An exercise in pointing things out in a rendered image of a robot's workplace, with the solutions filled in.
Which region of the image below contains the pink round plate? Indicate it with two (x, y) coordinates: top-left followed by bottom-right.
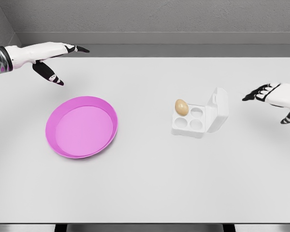
(45, 95), (118, 160)

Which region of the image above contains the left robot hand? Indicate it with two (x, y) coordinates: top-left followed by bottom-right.
(22, 42), (90, 87)

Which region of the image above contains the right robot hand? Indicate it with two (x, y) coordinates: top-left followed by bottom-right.
(242, 82), (290, 125)

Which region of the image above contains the brown egg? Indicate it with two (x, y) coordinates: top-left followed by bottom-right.
(174, 99), (189, 116)

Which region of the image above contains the white egg box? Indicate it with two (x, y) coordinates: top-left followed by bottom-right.
(171, 87), (230, 140)

